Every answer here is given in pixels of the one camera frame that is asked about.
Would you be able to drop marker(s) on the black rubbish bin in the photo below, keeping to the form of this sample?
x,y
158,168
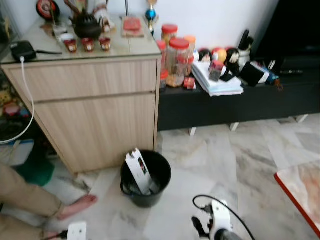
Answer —
x,y
160,172

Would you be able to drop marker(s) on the tall white cardboard box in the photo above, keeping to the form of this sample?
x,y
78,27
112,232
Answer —
x,y
137,170

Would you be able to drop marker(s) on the marble table with red edge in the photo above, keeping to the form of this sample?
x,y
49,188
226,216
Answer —
x,y
302,190

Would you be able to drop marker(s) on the person's bare foot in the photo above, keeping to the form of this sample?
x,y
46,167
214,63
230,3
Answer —
x,y
77,206

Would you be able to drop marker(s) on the black low TV console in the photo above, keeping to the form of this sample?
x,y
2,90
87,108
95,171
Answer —
x,y
240,105

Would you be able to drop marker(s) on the stack of white papers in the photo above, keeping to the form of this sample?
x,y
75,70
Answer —
x,y
220,85

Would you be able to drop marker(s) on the small red box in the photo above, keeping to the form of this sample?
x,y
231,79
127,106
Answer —
x,y
189,84

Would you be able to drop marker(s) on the light wooden cabinet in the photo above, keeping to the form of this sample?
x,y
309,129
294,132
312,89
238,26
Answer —
x,y
95,115

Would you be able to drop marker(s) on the small glass jar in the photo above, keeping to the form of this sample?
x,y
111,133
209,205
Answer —
x,y
216,70

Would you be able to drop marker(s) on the black square box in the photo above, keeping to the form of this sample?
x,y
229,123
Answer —
x,y
251,74

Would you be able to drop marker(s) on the large clear jar red lid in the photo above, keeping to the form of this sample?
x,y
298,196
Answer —
x,y
178,62

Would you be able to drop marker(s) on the black-haired doll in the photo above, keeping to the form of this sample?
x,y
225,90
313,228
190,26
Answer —
x,y
232,56

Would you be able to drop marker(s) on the green bag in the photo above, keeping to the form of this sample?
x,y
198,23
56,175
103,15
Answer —
x,y
37,170

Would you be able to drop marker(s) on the slim clear jar red lid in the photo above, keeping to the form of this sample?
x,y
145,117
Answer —
x,y
161,55

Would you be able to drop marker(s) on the person's leg khaki trousers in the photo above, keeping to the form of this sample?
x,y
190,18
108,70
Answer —
x,y
25,192
15,230

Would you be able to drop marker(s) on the white holder with black items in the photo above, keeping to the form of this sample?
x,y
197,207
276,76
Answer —
x,y
245,50

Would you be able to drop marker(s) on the clear jar orange lid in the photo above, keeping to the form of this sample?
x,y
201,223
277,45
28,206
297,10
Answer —
x,y
191,45

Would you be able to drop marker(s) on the small clear jar red lid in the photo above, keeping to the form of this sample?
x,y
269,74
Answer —
x,y
169,32

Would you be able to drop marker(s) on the red and white cup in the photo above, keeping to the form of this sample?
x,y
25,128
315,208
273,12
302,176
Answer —
x,y
104,43
88,45
70,45

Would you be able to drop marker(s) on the wooden tray with red block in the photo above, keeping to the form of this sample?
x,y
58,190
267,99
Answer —
x,y
132,25

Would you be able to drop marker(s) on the blue and gold trophy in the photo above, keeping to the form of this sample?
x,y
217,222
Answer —
x,y
150,14

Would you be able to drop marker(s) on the black television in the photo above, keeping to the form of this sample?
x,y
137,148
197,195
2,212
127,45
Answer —
x,y
295,25

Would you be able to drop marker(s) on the white figurine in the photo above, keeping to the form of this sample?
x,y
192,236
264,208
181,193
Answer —
x,y
102,17

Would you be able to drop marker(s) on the red round ornament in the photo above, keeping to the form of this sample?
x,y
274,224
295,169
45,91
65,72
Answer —
x,y
47,8

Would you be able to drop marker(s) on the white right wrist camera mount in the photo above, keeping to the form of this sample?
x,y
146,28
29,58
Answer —
x,y
220,217

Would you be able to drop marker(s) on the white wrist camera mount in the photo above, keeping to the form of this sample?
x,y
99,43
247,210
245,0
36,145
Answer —
x,y
220,217
76,231

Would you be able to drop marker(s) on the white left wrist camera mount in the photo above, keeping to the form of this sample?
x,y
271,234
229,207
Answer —
x,y
76,231

